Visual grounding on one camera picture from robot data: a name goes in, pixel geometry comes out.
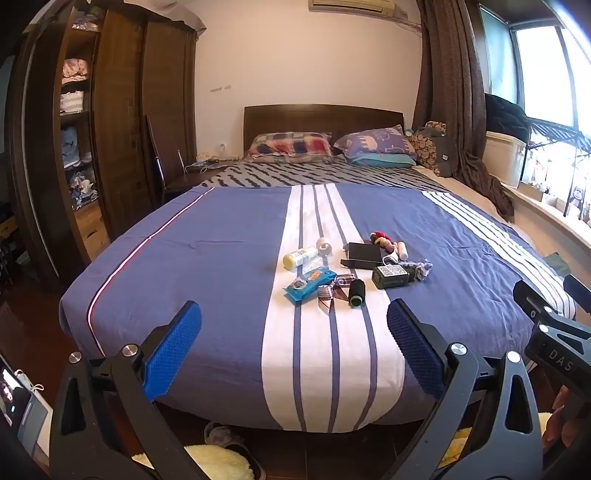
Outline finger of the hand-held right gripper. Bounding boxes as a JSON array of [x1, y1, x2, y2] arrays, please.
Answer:
[[564, 274, 591, 319], [512, 279, 591, 343]]

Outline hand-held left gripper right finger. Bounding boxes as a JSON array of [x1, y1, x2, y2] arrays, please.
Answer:
[[383, 298, 544, 480]]

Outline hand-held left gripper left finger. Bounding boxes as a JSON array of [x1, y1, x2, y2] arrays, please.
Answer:
[[48, 301, 218, 480]]

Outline dark green box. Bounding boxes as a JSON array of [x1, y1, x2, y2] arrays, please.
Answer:
[[372, 264, 416, 290]]

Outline blue white sock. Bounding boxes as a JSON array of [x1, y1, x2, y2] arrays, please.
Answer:
[[409, 259, 434, 282]]

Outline checked ribbon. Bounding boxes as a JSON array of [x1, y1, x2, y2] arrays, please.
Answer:
[[316, 273, 356, 309]]

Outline blue wipes packet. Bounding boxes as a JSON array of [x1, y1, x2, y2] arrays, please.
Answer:
[[283, 268, 338, 305]]

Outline person's right hand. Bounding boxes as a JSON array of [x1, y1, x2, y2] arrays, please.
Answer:
[[541, 385, 574, 452]]

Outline dark green cloth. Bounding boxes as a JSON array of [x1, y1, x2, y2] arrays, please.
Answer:
[[545, 253, 573, 278]]

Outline blue white striped blanket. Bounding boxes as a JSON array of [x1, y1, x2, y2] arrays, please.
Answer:
[[59, 184, 578, 435]]

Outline grey slipper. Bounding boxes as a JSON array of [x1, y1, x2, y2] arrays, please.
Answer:
[[204, 421, 267, 480]]

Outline black flat box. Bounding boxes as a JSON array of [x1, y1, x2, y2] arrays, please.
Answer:
[[340, 242, 385, 269]]

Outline red knitted toy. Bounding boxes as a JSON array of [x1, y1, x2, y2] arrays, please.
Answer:
[[369, 232, 397, 253]]

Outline white bottle with yellow cap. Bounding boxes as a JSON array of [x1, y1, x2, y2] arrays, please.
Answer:
[[283, 247, 319, 271]]

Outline white storage box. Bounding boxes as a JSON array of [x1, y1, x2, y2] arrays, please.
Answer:
[[482, 131, 527, 188]]

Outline black metal rack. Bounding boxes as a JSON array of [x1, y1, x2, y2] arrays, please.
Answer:
[[519, 117, 591, 219]]

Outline dark chair with metal legs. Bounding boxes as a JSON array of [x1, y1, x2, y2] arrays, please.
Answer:
[[146, 114, 223, 205]]

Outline brown patterned cushion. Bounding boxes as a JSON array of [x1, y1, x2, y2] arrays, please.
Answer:
[[405, 121, 448, 177]]

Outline black jacket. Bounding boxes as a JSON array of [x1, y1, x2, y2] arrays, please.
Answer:
[[485, 93, 533, 139]]

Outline teal pillow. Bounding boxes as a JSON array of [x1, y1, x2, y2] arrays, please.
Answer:
[[350, 153, 417, 168]]

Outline zebra striped duvet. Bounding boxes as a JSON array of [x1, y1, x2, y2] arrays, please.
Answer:
[[198, 159, 446, 193]]

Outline purple elephant print pillow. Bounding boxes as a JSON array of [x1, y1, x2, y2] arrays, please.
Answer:
[[333, 124, 419, 160]]

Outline brown curtain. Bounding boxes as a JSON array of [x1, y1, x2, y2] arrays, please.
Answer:
[[412, 0, 515, 223]]

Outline light blue folded clothes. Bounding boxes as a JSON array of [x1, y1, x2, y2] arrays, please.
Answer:
[[61, 127, 93, 168]]

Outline plaid pillow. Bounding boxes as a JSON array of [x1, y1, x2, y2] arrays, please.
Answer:
[[245, 132, 334, 163]]

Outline dark wooden wardrobe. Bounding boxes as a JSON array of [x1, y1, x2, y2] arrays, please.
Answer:
[[7, 4, 198, 280]]

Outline dark wooden headboard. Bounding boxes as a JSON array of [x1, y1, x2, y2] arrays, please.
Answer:
[[243, 104, 404, 155]]

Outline grey roller blind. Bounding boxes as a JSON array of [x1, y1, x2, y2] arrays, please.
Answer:
[[479, 4, 519, 100]]

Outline white folded clothes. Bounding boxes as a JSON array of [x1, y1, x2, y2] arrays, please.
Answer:
[[60, 91, 85, 114]]

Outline pink folded clothes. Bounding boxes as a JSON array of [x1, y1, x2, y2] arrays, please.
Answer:
[[62, 58, 90, 84]]

